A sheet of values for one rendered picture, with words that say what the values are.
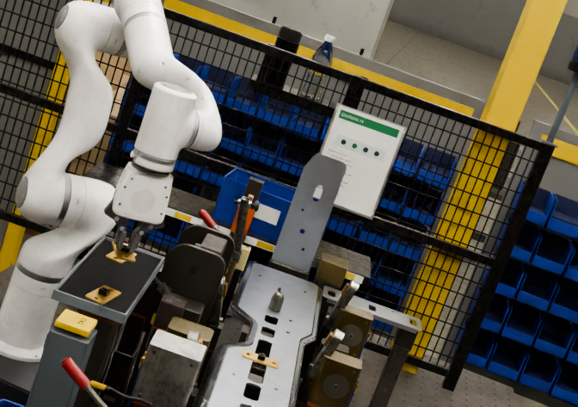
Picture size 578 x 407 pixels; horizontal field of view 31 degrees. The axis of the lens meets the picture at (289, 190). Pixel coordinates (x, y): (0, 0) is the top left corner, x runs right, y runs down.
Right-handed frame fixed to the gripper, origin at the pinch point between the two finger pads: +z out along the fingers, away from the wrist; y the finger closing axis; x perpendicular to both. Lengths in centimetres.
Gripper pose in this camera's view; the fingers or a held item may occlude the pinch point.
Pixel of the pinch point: (126, 240)
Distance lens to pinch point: 204.7
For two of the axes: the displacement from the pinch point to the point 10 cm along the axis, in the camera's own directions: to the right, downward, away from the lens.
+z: -3.3, 9.1, 2.3
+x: -2.6, -3.3, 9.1
